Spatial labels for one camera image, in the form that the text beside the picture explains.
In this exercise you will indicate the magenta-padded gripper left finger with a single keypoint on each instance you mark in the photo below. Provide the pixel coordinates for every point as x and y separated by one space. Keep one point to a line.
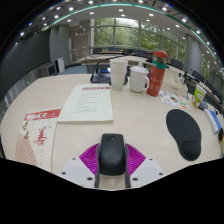
87 156

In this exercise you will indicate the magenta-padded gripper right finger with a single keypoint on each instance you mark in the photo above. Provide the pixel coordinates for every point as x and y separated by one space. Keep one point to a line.
136 158

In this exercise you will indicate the black computer mouse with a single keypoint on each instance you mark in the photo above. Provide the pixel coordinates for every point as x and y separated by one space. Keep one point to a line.
112 155

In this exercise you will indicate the black mouse pad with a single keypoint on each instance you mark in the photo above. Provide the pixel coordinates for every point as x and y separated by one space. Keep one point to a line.
183 131

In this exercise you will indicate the cream booklet red heading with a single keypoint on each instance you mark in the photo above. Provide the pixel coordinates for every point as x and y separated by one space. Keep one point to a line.
86 103

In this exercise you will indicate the magazine with fan print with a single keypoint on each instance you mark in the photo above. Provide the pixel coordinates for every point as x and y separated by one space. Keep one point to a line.
36 136

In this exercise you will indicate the colourful sticker sheet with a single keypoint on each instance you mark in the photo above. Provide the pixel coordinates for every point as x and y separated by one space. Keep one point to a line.
175 100

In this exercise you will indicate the white lidded mug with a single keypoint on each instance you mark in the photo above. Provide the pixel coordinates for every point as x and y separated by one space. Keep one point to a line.
138 80

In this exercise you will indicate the cream cardboard box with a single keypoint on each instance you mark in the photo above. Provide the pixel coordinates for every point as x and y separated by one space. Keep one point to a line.
173 86

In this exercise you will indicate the red thermos bottle green band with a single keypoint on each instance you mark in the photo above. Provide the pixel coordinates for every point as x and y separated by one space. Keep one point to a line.
156 76

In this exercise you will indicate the white paper cup stack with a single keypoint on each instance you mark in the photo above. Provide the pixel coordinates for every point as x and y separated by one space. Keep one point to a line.
118 75

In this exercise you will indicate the dark flat desk device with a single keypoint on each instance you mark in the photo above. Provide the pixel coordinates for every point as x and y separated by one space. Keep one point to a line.
203 105

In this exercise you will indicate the blue and white book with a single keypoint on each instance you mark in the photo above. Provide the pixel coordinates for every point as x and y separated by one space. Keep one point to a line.
213 120

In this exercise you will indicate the black microphone yellow band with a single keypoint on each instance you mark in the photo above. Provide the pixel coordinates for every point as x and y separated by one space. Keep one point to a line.
221 135

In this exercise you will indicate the green printed paper cup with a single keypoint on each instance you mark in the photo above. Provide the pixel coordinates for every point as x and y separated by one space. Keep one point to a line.
199 95

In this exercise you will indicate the grey boxy monitor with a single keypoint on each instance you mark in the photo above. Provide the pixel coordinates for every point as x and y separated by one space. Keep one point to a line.
47 70

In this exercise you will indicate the white floor appliance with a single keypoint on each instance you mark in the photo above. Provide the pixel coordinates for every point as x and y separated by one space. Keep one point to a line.
59 65

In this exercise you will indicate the long curved conference desk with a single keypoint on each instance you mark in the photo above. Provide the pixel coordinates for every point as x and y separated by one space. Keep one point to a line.
100 60

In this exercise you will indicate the dark office chairs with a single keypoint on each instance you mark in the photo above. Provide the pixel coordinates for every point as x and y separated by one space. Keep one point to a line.
176 63

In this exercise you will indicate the ceiling lights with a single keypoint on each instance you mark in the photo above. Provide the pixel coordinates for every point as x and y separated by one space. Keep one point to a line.
90 2

